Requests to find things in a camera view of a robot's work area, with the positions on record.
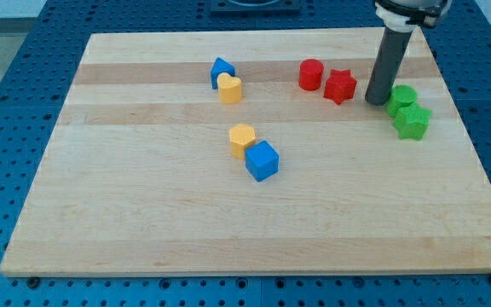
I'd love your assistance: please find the green star block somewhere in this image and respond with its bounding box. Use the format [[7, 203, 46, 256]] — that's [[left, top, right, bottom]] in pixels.
[[393, 102, 432, 141]]

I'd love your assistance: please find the yellow hexagon block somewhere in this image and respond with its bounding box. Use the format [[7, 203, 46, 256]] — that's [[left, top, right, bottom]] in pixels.
[[228, 124, 257, 159]]

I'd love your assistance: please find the red cylinder block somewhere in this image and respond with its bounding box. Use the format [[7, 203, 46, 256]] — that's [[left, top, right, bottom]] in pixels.
[[298, 59, 324, 91]]

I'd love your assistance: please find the red star block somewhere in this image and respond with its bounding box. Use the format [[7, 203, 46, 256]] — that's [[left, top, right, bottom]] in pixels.
[[323, 69, 357, 105]]

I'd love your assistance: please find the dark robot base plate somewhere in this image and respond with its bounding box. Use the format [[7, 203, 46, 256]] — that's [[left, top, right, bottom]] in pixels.
[[209, 0, 301, 14]]

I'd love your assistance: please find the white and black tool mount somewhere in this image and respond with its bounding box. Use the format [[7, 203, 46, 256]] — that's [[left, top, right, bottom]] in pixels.
[[373, 0, 452, 32]]

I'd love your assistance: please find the yellow heart block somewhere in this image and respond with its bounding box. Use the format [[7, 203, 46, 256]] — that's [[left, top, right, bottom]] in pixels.
[[217, 72, 243, 104]]

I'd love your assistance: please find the blue pentagon block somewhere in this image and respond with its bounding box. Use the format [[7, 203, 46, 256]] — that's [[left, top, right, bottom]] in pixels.
[[210, 57, 236, 90]]

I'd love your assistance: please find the wooden board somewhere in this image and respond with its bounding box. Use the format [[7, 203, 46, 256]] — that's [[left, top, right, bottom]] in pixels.
[[0, 27, 491, 277]]

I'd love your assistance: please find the blue cube block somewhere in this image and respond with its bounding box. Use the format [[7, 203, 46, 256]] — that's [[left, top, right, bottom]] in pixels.
[[245, 141, 280, 182]]

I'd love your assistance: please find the green cylinder block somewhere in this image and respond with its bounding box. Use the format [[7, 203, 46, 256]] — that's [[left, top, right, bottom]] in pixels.
[[386, 84, 418, 118]]

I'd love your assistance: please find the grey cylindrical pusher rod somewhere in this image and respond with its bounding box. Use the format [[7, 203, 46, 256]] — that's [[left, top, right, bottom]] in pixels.
[[365, 27, 412, 106]]

